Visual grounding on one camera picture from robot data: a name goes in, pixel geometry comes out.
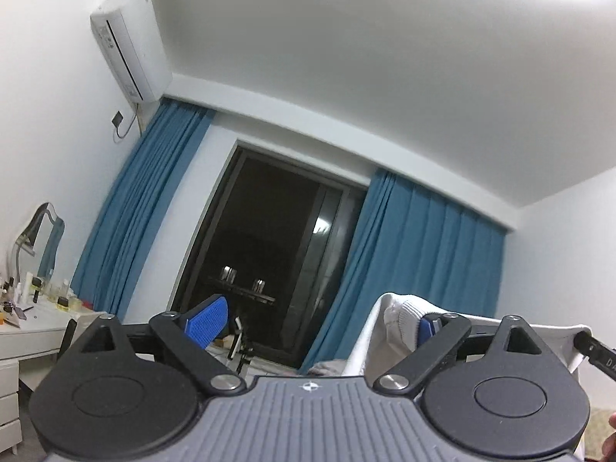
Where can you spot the metal shelf with pots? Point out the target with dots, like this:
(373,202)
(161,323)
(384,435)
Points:
(240,292)

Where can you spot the person's right hand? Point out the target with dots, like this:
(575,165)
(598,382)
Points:
(612,422)

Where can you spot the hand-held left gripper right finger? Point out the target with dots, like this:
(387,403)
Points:
(426,332)

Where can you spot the blue curtain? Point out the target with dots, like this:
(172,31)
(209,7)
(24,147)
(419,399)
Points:
(144,202)
(409,250)

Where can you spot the dark glass sliding door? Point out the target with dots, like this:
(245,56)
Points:
(250,211)

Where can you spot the white framed mirror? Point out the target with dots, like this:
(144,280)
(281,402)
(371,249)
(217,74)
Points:
(43,245)

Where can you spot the white air conditioner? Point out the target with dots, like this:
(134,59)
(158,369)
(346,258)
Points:
(134,43)

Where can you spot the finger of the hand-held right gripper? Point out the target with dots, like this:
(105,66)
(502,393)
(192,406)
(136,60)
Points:
(599,353)

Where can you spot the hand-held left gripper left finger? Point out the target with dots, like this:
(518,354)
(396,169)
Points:
(207,320)

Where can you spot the white dresser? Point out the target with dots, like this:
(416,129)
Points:
(29,334)

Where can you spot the white garment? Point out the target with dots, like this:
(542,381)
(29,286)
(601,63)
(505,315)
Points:
(370,337)

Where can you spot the black chair back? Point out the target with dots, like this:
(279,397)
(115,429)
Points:
(68,339)

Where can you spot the group of cosmetic bottles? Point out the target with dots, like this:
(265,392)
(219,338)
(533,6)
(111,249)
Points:
(33,289)

